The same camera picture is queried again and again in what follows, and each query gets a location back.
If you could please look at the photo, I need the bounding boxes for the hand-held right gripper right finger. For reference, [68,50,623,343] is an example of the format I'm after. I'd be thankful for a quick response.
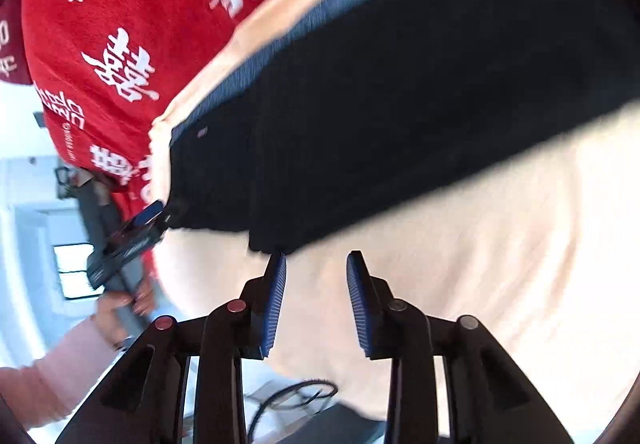
[346,250,576,444]

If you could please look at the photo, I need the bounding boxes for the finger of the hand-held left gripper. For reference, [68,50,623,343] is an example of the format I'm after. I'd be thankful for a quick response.
[134,198,190,231]

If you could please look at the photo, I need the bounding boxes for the cream blanket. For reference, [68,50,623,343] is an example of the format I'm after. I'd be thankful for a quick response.
[147,0,640,430]

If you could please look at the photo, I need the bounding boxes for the black pants with blue waistband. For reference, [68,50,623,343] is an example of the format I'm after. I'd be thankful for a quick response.
[169,0,640,255]

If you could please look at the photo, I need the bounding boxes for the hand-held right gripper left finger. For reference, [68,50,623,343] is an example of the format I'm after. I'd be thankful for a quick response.
[55,251,288,444]

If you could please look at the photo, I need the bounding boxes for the black cable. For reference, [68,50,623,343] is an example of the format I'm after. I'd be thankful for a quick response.
[247,378,341,444]

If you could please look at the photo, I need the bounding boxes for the person's left hand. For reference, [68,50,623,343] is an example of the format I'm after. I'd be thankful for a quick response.
[94,274,157,351]

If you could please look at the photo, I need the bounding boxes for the window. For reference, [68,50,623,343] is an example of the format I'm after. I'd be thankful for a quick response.
[52,244,101,299]

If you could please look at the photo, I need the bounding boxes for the person's right leg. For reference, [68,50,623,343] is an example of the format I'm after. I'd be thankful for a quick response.
[300,401,386,444]

